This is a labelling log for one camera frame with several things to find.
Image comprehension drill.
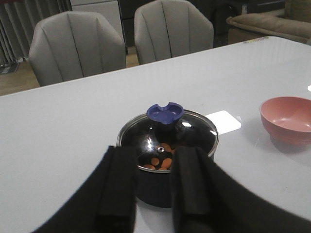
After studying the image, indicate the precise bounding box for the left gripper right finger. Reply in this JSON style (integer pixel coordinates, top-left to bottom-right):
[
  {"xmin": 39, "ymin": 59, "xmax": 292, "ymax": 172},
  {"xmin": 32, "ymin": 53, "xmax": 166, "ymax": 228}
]
[{"xmin": 171, "ymin": 147, "xmax": 311, "ymax": 233}]

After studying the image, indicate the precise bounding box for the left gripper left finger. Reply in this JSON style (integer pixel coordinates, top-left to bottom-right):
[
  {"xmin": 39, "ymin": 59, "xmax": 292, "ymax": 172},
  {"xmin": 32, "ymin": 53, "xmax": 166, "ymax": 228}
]
[{"xmin": 35, "ymin": 146, "xmax": 138, "ymax": 233}]

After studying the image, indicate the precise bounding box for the dark blue saucepan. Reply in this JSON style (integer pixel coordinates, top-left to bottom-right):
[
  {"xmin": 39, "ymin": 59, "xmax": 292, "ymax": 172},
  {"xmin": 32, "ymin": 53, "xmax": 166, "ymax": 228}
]
[{"xmin": 137, "ymin": 169, "xmax": 171, "ymax": 208}]

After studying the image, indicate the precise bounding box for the orange ham slice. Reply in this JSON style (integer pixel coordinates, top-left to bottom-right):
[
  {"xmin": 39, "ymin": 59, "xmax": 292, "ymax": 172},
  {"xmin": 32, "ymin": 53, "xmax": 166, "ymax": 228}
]
[
  {"xmin": 160, "ymin": 158, "xmax": 172, "ymax": 170},
  {"xmin": 151, "ymin": 157, "xmax": 160, "ymax": 166},
  {"xmin": 161, "ymin": 143, "xmax": 172, "ymax": 152}
]

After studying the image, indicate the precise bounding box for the glass lid with blue knob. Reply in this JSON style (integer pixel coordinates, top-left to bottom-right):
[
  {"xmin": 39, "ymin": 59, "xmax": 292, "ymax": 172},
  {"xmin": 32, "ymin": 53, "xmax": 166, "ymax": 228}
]
[{"xmin": 117, "ymin": 102, "xmax": 219, "ymax": 174}]

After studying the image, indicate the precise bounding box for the pink bowl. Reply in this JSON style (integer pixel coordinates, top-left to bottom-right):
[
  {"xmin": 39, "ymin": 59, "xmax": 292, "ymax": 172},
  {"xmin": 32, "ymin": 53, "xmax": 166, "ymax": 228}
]
[{"xmin": 259, "ymin": 96, "xmax": 311, "ymax": 149}]

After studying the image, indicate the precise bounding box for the left grey upholstered chair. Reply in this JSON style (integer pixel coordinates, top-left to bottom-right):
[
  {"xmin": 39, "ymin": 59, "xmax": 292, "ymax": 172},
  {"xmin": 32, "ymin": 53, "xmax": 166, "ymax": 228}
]
[{"xmin": 29, "ymin": 11, "xmax": 126, "ymax": 86}]

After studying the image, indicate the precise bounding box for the grey upholstered chair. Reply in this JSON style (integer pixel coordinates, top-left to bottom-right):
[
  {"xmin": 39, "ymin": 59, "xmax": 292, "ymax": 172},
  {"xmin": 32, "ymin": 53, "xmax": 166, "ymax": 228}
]
[
  {"xmin": 29, "ymin": 11, "xmax": 126, "ymax": 86},
  {"xmin": 134, "ymin": 0, "xmax": 214, "ymax": 65}
]

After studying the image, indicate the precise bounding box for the right grey upholstered chair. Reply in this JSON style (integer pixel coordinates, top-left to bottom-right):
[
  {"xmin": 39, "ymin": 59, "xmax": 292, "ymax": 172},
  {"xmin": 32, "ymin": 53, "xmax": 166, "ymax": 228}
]
[{"xmin": 134, "ymin": 0, "xmax": 214, "ymax": 65}]

